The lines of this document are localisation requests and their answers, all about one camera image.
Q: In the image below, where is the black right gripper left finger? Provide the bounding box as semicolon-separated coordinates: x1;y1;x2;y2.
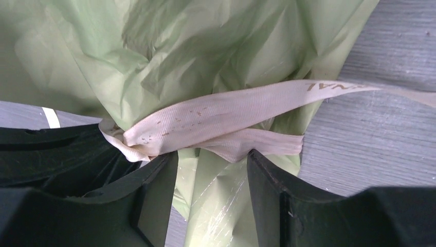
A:
81;152;178;246

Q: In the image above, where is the cream ribbon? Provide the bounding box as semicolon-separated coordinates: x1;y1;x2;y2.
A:
41;79;436;164

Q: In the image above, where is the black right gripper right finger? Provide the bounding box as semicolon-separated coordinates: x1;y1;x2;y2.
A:
247;150;344;246

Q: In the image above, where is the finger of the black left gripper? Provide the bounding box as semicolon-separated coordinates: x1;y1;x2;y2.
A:
1;124;140;197

